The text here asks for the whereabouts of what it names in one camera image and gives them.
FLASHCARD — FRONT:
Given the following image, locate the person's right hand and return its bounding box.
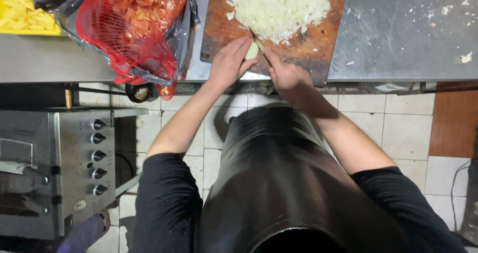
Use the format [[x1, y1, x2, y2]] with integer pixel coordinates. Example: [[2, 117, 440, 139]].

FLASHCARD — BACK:
[[264, 46, 314, 103]]

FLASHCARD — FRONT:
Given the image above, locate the person's left hand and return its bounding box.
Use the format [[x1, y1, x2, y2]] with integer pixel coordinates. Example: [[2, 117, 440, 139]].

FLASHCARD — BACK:
[[208, 36, 258, 92]]

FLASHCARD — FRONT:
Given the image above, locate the kitchen knife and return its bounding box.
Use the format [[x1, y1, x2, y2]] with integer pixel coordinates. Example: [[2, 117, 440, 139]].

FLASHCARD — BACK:
[[249, 27, 277, 96]]

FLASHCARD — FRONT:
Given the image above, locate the peeled onion piece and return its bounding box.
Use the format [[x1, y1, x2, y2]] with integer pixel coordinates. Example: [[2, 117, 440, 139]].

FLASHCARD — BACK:
[[244, 42, 260, 61]]

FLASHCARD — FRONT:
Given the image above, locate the wooden cutting board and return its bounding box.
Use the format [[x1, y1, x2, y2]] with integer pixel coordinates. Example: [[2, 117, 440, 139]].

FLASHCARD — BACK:
[[200, 0, 350, 87]]

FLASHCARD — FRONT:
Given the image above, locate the pile of chopped onion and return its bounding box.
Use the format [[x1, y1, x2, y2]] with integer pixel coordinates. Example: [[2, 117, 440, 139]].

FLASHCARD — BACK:
[[224, 0, 331, 46]]

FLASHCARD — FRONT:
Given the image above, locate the black apron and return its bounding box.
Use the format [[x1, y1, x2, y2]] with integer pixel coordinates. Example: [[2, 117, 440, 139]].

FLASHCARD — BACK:
[[198, 107, 408, 253]]

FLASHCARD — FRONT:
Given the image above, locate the small black pan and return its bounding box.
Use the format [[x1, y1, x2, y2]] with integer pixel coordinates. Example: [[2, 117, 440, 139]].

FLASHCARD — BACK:
[[125, 83, 153, 103]]

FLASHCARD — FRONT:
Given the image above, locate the red mesh bag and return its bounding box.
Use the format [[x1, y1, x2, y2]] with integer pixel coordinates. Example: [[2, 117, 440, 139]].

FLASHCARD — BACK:
[[76, 0, 188, 101]]

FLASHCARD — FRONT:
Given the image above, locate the black shirt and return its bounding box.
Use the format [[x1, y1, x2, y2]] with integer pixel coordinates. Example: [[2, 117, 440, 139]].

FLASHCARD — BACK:
[[131, 153, 467, 253]]

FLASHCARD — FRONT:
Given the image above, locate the stainless steel oven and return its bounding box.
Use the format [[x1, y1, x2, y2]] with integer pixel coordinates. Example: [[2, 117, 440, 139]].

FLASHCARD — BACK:
[[0, 107, 149, 241]]

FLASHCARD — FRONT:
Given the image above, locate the yellow tray of potato sticks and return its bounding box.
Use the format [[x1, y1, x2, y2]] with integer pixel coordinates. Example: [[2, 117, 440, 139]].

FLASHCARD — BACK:
[[0, 0, 62, 36]]

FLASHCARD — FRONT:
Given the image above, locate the black cable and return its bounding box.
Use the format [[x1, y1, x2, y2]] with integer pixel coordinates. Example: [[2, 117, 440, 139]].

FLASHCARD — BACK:
[[450, 160, 472, 232]]

